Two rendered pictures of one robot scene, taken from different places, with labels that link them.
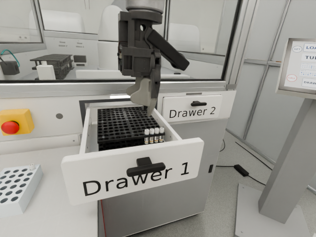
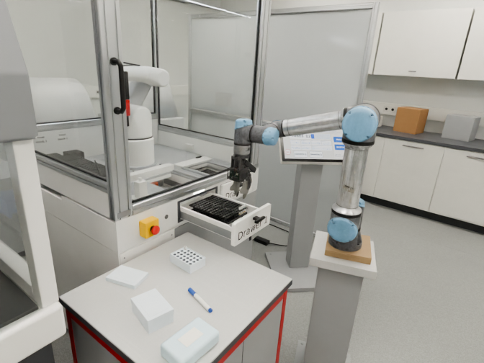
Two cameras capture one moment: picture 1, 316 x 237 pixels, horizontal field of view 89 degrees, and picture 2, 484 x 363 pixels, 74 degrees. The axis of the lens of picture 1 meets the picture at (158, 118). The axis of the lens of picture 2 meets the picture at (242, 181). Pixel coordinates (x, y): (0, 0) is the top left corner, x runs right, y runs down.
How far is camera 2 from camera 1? 121 cm
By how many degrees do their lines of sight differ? 33
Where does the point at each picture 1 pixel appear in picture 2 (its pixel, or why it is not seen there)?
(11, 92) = (145, 207)
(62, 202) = (215, 256)
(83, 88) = (181, 191)
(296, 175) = (305, 222)
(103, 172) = (243, 226)
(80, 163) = (239, 223)
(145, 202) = not seen: hidden behind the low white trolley
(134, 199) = not seen: hidden behind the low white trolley
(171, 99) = (226, 186)
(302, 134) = (302, 189)
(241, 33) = not seen: hidden behind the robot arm
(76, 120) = (174, 217)
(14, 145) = (139, 248)
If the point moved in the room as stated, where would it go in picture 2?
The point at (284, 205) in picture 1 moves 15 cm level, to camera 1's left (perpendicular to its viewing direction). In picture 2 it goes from (304, 251) to (289, 256)
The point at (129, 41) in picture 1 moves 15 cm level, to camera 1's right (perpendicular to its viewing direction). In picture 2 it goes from (239, 167) to (266, 163)
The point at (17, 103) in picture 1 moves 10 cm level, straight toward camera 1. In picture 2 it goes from (146, 214) to (168, 217)
